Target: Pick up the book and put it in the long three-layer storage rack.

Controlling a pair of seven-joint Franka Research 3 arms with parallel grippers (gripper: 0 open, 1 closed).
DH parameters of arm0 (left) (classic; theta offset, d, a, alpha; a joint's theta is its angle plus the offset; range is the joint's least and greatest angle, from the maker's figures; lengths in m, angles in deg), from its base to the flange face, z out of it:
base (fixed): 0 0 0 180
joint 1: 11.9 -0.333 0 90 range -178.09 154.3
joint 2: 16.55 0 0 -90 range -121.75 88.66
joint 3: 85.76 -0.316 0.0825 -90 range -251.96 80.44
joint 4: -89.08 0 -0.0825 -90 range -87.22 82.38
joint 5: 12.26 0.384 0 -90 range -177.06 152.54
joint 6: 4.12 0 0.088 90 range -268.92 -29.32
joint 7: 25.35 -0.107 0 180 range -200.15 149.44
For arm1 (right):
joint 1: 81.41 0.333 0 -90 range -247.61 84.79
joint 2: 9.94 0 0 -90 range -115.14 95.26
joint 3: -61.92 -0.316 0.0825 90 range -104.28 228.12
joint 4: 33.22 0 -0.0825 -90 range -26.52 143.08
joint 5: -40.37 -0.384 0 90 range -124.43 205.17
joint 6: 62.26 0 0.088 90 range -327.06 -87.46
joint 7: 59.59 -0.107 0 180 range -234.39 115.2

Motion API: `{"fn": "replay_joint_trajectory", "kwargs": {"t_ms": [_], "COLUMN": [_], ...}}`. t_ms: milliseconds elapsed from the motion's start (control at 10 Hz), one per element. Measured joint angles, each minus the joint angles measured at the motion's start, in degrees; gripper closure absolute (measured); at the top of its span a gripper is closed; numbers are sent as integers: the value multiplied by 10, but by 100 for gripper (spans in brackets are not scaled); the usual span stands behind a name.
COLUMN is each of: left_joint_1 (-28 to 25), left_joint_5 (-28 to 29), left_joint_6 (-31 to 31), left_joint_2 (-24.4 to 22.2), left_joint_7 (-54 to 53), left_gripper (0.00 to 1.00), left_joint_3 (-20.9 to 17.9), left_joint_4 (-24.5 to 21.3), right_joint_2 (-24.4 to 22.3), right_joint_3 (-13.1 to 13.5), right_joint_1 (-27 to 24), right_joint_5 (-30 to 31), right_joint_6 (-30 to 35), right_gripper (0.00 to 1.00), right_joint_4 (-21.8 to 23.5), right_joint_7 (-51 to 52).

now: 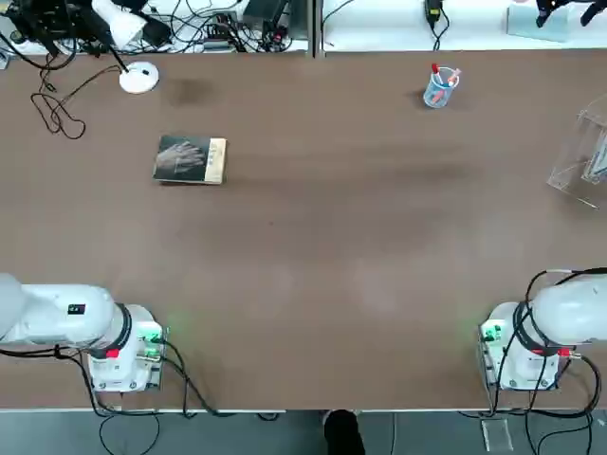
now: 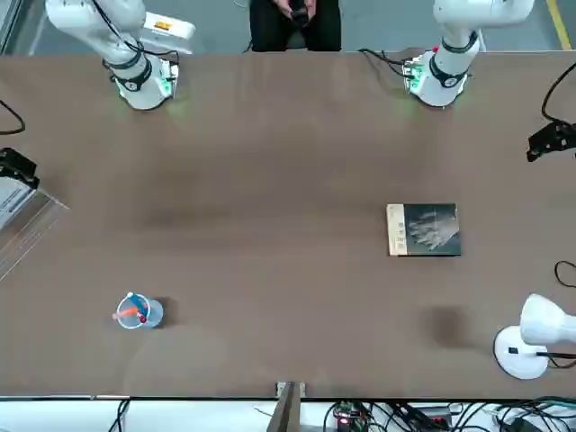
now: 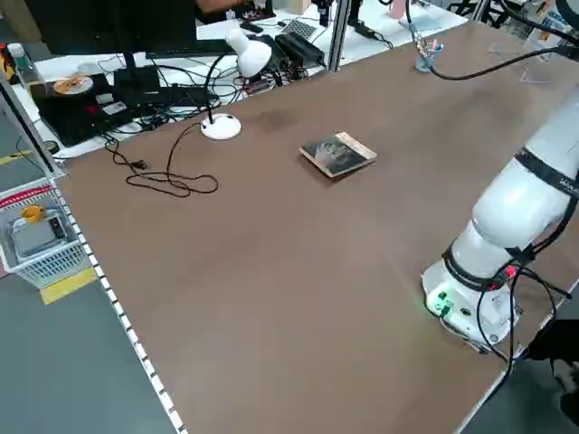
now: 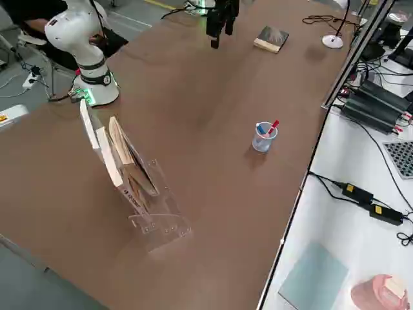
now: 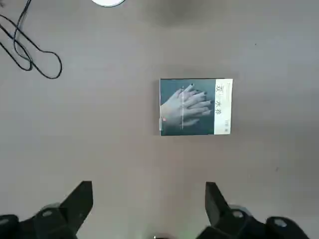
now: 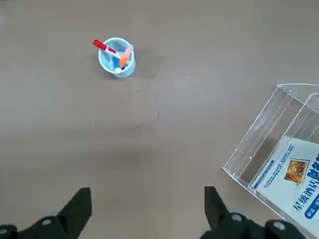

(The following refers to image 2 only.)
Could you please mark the orange pen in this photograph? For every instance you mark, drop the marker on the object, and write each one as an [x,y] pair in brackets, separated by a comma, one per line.
[128,312]

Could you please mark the blue pen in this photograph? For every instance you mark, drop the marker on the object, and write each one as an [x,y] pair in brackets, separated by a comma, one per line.
[141,306]

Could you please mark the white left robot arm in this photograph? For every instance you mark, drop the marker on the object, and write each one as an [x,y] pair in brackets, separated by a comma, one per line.
[443,83]

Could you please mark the white desk lamp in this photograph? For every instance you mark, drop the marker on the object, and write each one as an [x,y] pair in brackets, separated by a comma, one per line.
[540,319]

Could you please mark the white book with blue print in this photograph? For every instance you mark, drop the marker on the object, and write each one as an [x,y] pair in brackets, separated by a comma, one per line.
[13,198]

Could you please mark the black handheld device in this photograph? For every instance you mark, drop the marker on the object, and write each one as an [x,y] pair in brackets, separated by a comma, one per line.
[300,15]

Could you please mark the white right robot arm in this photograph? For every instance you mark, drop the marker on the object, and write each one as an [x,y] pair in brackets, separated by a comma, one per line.
[139,90]

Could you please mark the green circuit board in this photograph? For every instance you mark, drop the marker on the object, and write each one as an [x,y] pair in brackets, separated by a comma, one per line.
[346,414]

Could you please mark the brown table divider beam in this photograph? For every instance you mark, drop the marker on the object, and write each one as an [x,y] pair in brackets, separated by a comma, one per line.
[288,409]

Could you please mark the clear plastic pen cup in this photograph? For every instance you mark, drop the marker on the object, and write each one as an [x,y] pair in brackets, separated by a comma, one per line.
[155,315]

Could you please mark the white control box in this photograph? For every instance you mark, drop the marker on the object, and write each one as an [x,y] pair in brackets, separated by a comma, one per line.
[173,31]

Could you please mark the black power strip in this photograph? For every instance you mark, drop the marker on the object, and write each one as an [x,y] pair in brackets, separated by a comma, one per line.
[429,415]

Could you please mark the clear acrylic storage rack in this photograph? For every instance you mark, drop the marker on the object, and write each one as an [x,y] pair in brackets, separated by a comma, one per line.
[45,216]

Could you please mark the person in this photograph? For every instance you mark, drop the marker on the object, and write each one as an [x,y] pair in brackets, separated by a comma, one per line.
[270,31]

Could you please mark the dark book with hands cover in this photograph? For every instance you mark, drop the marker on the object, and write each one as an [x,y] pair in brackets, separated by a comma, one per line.
[432,229]

